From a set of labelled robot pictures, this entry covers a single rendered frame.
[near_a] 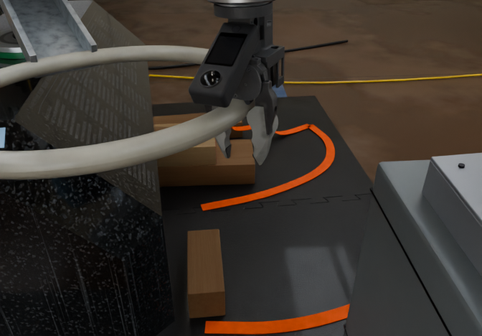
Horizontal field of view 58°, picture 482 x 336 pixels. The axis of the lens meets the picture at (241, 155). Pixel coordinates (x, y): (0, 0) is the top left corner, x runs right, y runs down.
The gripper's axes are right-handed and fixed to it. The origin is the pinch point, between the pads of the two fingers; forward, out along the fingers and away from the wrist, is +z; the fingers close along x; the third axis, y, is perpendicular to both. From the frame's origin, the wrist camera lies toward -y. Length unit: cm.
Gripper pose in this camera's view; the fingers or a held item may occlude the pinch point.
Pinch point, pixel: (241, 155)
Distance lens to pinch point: 60.4
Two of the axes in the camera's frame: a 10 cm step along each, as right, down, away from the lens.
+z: 0.4, 8.8, 4.7
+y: 4.5, -4.4, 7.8
